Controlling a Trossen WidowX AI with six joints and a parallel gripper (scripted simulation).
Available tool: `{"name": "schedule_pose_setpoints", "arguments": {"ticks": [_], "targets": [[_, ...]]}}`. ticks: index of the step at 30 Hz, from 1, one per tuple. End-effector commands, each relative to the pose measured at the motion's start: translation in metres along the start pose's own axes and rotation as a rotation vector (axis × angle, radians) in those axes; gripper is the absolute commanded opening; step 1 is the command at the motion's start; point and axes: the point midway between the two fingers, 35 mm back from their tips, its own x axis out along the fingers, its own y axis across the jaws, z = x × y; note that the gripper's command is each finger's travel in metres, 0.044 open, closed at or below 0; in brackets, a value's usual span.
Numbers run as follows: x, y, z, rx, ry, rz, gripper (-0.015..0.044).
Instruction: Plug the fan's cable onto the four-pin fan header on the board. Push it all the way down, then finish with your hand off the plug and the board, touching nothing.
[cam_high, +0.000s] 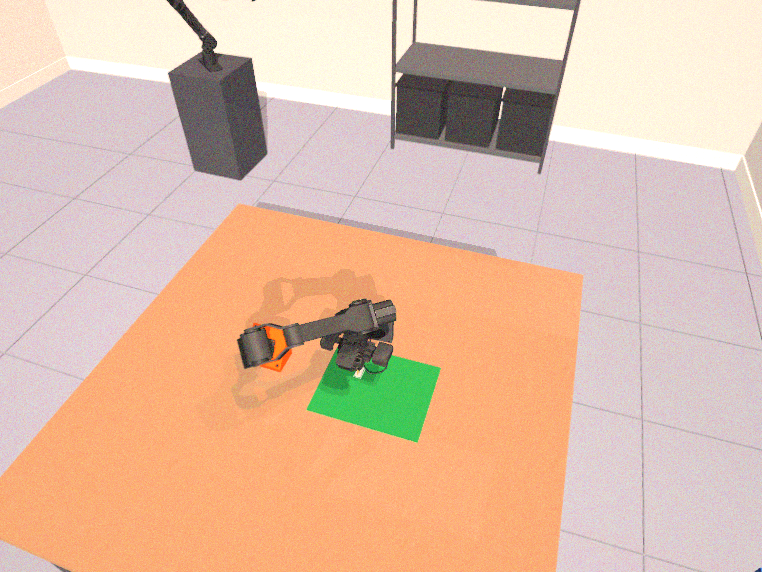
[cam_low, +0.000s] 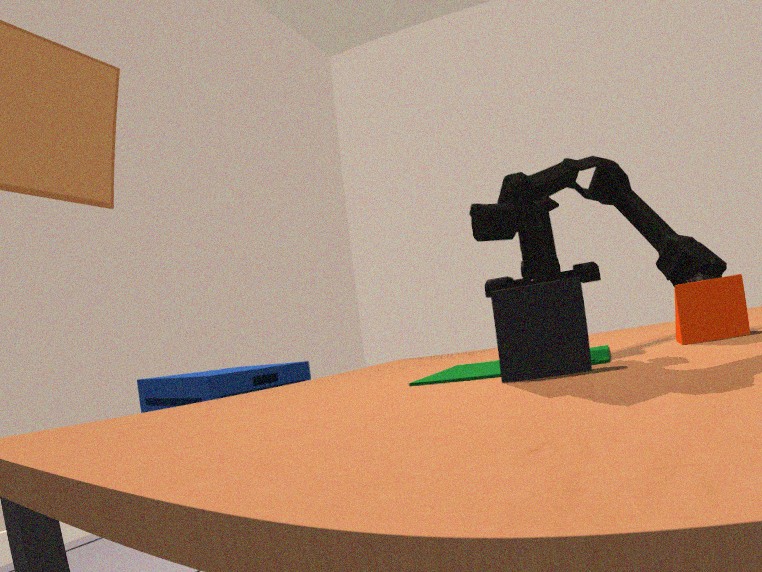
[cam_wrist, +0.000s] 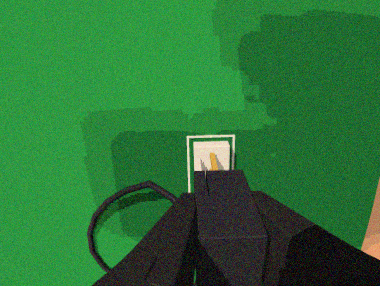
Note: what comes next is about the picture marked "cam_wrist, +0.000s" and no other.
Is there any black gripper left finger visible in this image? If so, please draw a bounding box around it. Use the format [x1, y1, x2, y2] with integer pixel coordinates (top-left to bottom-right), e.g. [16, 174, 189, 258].
[90, 192, 195, 286]

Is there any black cable with plug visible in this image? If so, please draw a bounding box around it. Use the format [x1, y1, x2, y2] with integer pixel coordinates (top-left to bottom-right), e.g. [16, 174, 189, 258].
[88, 170, 268, 286]

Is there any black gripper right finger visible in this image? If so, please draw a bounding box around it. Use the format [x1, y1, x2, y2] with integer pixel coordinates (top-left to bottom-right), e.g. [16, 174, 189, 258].
[251, 191, 380, 286]

